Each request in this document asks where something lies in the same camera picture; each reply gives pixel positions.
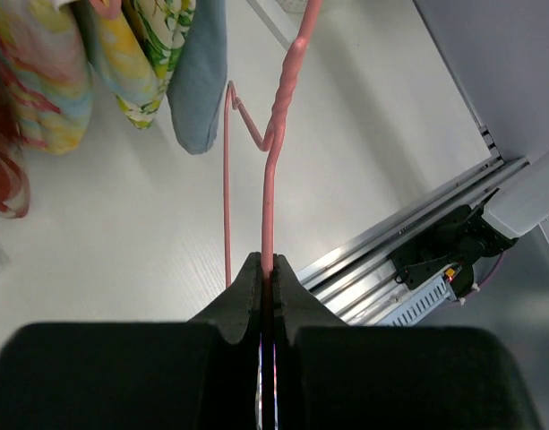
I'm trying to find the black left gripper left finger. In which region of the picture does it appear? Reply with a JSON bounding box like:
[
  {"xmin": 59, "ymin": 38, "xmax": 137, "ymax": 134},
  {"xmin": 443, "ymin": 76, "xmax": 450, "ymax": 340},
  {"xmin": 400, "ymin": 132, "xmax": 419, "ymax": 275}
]
[{"xmin": 0, "ymin": 253, "xmax": 262, "ymax": 429}]

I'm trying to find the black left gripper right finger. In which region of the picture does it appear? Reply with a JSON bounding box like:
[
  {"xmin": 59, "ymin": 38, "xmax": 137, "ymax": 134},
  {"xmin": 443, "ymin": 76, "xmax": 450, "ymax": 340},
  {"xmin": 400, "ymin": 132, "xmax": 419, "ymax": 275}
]
[{"xmin": 272, "ymin": 255, "xmax": 542, "ymax": 429}]

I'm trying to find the pink wire hanger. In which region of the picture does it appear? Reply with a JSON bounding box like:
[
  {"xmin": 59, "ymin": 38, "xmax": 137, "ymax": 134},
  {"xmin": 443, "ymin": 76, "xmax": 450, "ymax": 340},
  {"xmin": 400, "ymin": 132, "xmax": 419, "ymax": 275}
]
[{"xmin": 223, "ymin": 1, "xmax": 322, "ymax": 286}]

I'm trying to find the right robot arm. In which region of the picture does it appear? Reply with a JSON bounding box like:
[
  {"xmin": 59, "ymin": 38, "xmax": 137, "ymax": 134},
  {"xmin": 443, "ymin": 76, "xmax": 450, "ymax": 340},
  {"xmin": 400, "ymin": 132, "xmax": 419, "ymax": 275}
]
[{"xmin": 481, "ymin": 151, "xmax": 549, "ymax": 239}]

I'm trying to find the red beige checked garment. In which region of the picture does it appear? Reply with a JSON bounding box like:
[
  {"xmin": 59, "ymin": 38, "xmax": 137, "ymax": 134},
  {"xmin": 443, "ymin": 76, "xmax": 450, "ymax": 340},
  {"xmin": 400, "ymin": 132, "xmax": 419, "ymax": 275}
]
[{"xmin": 0, "ymin": 81, "xmax": 30, "ymax": 219}]

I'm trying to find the light blue denim garment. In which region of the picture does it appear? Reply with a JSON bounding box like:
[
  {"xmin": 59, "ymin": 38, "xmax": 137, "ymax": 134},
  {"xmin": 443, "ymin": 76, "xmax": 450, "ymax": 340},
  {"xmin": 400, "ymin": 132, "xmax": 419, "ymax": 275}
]
[{"xmin": 167, "ymin": 0, "xmax": 227, "ymax": 155}]

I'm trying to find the yellow green floral garment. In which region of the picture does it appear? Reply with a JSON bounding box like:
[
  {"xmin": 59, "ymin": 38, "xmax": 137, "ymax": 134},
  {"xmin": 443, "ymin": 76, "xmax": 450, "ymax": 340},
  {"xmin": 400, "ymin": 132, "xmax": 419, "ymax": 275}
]
[{"xmin": 72, "ymin": 1, "xmax": 197, "ymax": 130}]

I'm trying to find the white metal clothes rack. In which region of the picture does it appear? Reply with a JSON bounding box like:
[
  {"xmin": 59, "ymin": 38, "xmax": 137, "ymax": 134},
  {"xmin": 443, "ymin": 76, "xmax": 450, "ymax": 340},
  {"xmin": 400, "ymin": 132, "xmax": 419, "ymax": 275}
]
[{"xmin": 246, "ymin": 0, "xmax": 304, "ymax": 51}]

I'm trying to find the pastel tie-dye garment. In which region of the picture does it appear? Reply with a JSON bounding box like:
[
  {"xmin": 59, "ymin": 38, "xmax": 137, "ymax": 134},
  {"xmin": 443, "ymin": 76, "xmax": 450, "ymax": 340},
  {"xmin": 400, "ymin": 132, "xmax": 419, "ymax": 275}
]
[{"xmin": 0, "ymin": 1, "xmax": 93, "ymax": 155}]

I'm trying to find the aluminium mounting rail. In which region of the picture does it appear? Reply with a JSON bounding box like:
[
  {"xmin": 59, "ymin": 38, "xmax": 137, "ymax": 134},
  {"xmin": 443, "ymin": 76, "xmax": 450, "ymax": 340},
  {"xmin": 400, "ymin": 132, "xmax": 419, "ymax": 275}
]
[{"xmin": 298, "ymin": 156, "xmax": 528, "ymax": 325}]

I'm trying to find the white slotted cable duct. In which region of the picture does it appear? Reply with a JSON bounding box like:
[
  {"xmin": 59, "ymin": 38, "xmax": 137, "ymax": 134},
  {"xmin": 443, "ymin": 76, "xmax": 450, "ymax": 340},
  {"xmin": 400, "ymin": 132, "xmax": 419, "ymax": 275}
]
[{"xmin": 376, "ymin": 274, "xmax": 457, "ymax": 327}]

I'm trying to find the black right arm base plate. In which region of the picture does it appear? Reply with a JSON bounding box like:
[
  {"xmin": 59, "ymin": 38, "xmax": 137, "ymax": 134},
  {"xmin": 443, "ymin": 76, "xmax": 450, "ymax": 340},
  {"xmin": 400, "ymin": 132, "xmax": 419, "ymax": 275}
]
[{"xmin": 389, "ymin": 204, "xmax": 517, "ymax": 297}]

